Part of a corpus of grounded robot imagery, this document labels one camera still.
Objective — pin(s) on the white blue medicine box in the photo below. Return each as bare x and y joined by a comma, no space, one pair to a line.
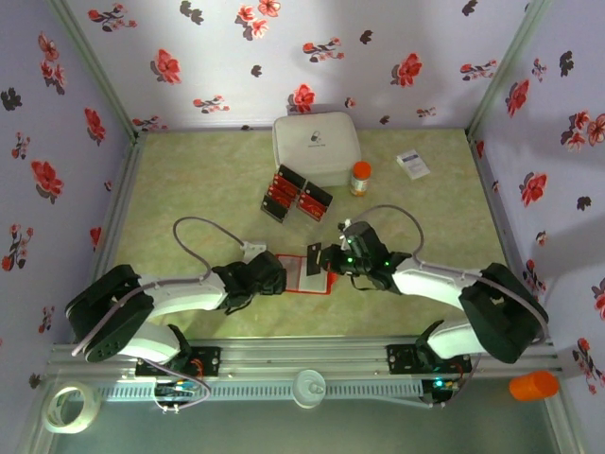
413,164

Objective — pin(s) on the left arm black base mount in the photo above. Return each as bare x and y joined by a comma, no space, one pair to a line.
208,360

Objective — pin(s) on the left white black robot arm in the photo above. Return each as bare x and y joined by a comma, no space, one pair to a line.
184,295

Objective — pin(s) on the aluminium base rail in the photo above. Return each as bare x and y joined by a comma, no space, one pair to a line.
302,354

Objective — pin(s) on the clear acrylic card tray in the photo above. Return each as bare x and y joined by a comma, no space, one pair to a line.
295,210

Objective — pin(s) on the aluminium frame post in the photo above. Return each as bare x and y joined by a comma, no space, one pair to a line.
97,71
565,425
506,71
35,425

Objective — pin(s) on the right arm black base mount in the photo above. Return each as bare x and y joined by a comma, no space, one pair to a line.
402,358

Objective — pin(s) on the white plastic lidded box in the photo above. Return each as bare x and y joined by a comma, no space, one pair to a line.
314,149

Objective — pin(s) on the aluminium side rail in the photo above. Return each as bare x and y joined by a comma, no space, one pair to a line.
489,189
124,189

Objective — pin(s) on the clear tape roll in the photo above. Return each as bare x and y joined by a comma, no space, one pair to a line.
49,418

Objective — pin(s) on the red card holder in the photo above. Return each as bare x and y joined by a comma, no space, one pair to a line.
302,284

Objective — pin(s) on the orange-capped pill bottle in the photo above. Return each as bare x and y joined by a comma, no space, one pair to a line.
360,179

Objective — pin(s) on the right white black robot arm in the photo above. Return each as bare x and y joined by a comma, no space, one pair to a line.
435,286

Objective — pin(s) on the orange plastic cup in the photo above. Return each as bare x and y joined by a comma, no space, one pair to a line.
534,386

